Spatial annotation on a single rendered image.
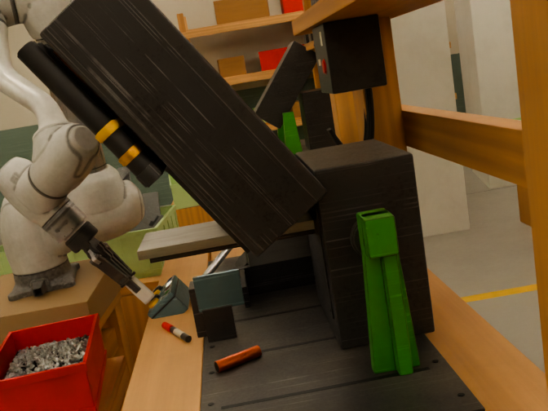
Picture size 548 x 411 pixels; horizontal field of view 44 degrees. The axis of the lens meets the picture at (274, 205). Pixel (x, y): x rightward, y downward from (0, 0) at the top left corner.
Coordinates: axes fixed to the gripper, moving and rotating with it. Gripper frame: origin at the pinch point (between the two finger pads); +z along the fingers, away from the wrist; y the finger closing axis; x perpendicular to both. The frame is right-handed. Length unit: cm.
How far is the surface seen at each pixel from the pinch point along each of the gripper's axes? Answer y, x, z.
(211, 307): 23.2, 14.5, 9.8
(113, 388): 13.8, -16.2, 9.7
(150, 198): -105, -3, -8
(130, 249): -77, -15, -2
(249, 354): 37.1, 16.3, 18.2
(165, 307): 2.2, 1.6, 7.0
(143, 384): 38.1, -1.1, 7.8
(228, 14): -641, 109, -65
